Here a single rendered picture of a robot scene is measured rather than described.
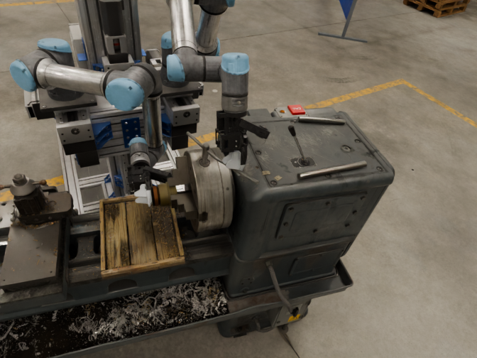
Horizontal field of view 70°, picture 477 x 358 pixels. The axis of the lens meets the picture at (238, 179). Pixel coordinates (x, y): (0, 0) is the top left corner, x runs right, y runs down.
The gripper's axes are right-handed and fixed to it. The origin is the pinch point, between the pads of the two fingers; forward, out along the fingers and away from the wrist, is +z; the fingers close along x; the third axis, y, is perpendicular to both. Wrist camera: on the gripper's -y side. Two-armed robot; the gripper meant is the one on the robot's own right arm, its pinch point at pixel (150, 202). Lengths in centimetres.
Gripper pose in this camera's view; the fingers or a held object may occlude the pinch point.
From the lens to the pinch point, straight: 127.4
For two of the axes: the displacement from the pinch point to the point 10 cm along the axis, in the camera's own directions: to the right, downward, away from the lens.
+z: 2.7, 7.0, -6.7
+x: 1.0, -7.1, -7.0
